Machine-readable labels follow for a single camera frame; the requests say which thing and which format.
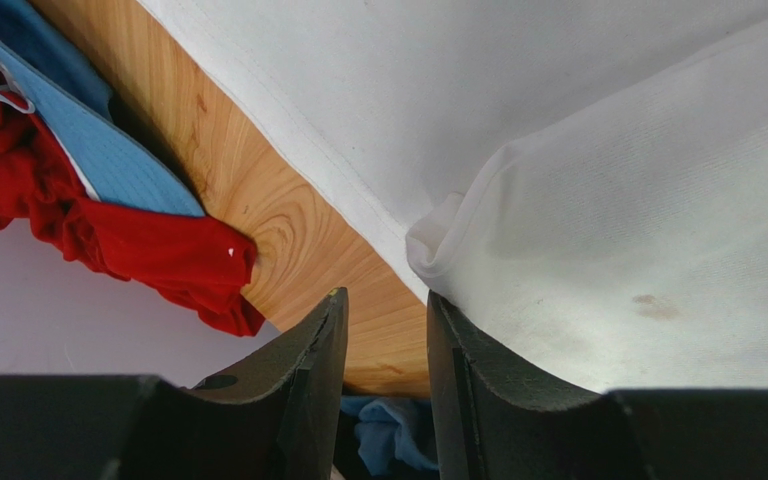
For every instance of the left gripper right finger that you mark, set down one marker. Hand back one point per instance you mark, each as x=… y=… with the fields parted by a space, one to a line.
x=497 y=416

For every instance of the red t-shirt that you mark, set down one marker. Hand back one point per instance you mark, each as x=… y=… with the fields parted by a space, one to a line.
x=198 y=263

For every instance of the blue cloth under stack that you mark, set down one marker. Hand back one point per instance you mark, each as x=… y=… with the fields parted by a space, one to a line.
x=393 y=433

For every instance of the white printed t-shirt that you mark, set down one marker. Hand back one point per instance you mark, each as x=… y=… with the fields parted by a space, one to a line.
x=586 y=180

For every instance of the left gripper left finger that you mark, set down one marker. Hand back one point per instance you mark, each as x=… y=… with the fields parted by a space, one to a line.
x=272 y=415

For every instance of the light blue cap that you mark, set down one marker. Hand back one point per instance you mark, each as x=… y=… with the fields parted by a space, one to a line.
x=44 y=74

